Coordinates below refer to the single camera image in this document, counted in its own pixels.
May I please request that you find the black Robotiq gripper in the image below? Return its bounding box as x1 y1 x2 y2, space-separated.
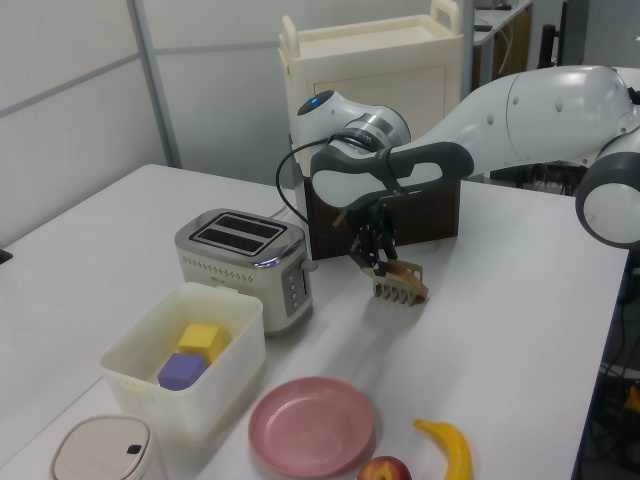
349 197 399 277

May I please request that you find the brown-crust bread slice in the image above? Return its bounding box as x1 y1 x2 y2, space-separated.
363 258 430 305

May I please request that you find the chrome and cream toaster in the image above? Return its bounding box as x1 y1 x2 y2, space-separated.
174 207 314 337

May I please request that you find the pink plastic plate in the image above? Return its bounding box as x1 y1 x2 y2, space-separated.
248 376 375 476

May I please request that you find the yellow foam cube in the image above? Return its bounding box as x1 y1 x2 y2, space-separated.
177 323 230 364

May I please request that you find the yellow banana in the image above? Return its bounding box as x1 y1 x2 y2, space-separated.
412 418 473 480

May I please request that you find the red apple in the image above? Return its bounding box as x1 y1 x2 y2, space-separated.
356 455 412 480

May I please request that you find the purple foam cube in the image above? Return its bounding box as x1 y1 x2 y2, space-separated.
157 352 209 391

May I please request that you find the white plastic storage bin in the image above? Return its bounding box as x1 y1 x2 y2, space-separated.
99 281 266 444

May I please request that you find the wooden office desk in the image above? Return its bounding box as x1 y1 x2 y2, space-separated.
472 0 535 94

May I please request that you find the black monitor stand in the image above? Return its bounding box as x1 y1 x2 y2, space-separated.
538 22 569 71

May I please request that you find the cream lidded trash can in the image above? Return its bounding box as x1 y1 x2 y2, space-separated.
48 414 169 480

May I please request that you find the brown oven with white handle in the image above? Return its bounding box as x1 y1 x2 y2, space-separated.
288 132 462 261

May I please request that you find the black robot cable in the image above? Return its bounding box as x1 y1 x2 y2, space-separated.
275 127 406 226

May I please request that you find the cream cabinet with handles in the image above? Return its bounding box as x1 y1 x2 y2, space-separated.
278 0 464 181

